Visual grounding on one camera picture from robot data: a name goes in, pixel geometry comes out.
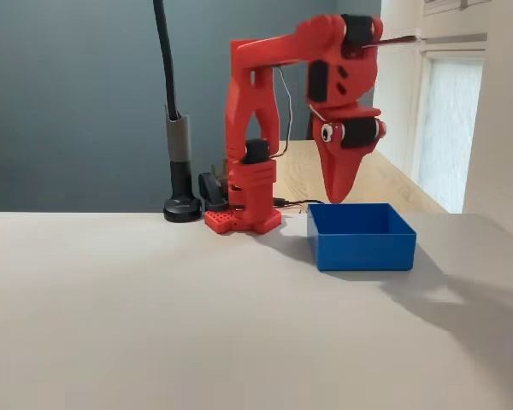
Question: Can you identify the light wooden table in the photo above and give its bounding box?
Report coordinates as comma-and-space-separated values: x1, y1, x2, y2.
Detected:
274, 139, 450, 214

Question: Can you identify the white framed frosted window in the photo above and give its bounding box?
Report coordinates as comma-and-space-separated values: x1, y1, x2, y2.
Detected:
404, 33, 489, 204

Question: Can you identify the black gooseneck camera stand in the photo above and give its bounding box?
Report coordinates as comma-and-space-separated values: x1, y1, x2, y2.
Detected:
152, 0, 204, 223

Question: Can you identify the black table clamp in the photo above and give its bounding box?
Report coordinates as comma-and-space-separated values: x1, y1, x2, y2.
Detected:
197, 170, 230, 213

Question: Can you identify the long thin servo wire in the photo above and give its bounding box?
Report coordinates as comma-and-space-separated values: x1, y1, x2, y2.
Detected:
276, 66, 293, 161

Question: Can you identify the blue plastic box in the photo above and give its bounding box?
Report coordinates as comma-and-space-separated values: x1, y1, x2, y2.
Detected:
306, 202, 418, 272

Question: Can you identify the black power cable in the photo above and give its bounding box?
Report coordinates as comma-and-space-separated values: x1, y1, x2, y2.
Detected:
273, 196, 326, 214

